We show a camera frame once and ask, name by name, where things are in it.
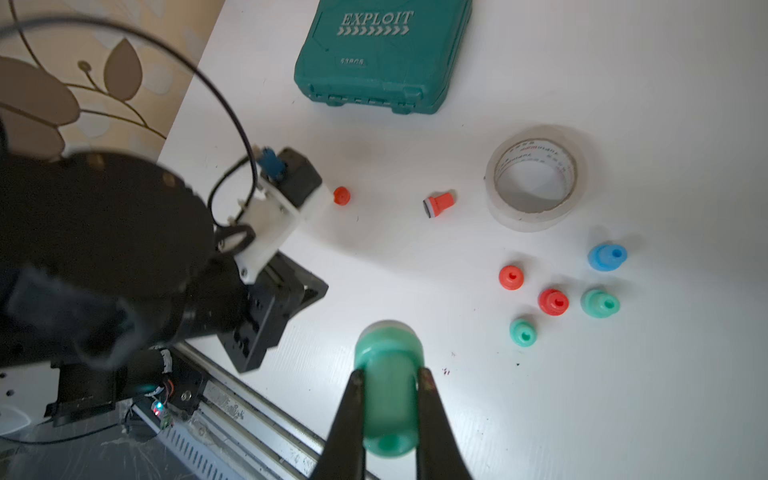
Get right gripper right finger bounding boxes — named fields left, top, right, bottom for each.
left=416, top=367, right=472, bottom=480

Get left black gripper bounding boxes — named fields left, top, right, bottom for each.
left=218, top=252, right=328, bottom=373

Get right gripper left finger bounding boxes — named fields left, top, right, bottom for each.
left=310, top=369, right=366, bottom=480

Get green stamp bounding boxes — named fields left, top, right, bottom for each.
left=581, top=289, right=621, bottom=319
left=509, top=318, right=538, bottom=348
left=354, top=320, right=425, bottom=458

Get red stamp bottom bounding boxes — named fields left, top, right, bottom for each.
left=538, top=288, right=570, bottom=316

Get red stamp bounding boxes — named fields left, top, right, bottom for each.
left=538, top=288, right=570, bottom=316
left=498, top=265, right=525, bottom=291
left=422, top=191, right=456, bottom=219

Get blue stamp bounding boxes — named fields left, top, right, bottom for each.
left=587, top=243, right=628, bottom=272

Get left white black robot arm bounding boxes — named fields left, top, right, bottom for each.
left=1, top=149, right=331, bottom=435

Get red cap far left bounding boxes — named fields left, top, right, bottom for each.
left=333, top=186, right=351, bottom=206

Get red stamp top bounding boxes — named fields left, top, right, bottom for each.
left=422, top=191, right=456, bottom=219

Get clear tape roll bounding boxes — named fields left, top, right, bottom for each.
left=484, top=125, right=588, bottom=233

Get green plastic tool case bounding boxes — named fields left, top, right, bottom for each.
left=294, top=0, right=473, bottom=115

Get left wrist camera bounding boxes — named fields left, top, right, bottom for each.
left=234, top=148, right=332, bottom=284

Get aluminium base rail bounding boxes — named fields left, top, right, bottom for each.
left=133, top=344, right=324, bottom=479

